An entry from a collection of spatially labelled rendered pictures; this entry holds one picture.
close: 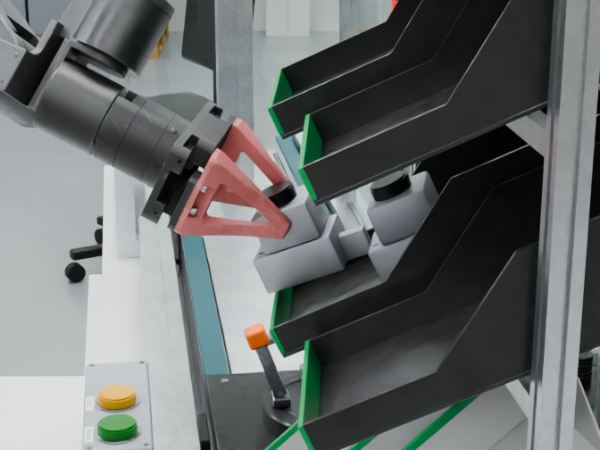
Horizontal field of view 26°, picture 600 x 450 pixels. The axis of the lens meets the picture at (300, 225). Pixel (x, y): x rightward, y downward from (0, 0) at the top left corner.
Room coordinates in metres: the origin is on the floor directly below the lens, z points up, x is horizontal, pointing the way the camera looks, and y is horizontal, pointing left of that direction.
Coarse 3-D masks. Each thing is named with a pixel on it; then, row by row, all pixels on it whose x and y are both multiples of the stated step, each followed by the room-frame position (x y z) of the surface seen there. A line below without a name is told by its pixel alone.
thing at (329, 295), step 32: (448, 160) 0.97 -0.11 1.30; (480, 160) 0.97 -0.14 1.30; (512, 160) 0.84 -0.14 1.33; (448, 192) 0.84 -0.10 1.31; (480, 192) 0.84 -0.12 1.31; (448, 224) 0.84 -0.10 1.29; (416, 256) 0.84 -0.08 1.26; (288, 288) 0.96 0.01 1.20; (320, 288) 0.95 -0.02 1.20; (352, 288) 0.92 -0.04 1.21; (384, 288) 0.84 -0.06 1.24; (416, 288) 0.84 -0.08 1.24; (288, 320) 0.91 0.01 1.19; (320, 320) 0.85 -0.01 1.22; (352, 320) 0.85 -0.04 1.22; (288, 352) 0.85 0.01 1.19
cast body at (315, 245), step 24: (264, 192) 0.93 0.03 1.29; (288, 192) 0.91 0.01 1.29; (288, 216) 0.90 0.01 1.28; (312, 216) 0.90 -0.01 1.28; (336, 216) 0.93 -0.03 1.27; (264, 240) 0.90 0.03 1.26; (288, 240) 0.90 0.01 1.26; (312, 240) 0.90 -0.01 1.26; (336, 240) 0.91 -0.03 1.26; (360, 240) 0.91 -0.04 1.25; (264, 264) 0.91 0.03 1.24; (288, 264) 0.90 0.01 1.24; (312, 264) 0.90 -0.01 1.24; (336, 264) 0.90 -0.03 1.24
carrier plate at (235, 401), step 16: (208, 384) 1.26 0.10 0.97; (224, 384) 1.26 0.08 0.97; (240, 384) 1.26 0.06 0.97; (256, 384) 1.26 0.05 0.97; (208, 400) 1.24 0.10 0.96; (224, 400) 1.22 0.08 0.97; (240, 400) 1.22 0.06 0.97; (256, 400) 1.22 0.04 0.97; (224, 416) 1.19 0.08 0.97; (240, 416) 1.19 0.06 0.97; (256, 416) 1.19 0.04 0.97; (224, 432) 1.15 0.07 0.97; (240, 432) 1.15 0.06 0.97; (256, 432) 1.15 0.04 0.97; (224, 448) 1.12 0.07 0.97; (240, 448) 1.12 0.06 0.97; (256, 448) 1.12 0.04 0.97
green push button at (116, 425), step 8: (112, 416) 1.18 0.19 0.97; (120, 416) 1.18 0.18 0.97; (128, 416) 1.18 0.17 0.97; (104, 424) 1.17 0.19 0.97; (112, 424) 1.17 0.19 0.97; (120, 424) 1.17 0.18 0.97; (128, 424) 1.17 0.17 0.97; (136, 424) 1.17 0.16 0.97; (104, 432) 1.15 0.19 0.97; (112, 432) 1.15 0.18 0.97; (120, 432) 1.15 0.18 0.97; (128, 432) 1.16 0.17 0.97; (136, 432) 1.17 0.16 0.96
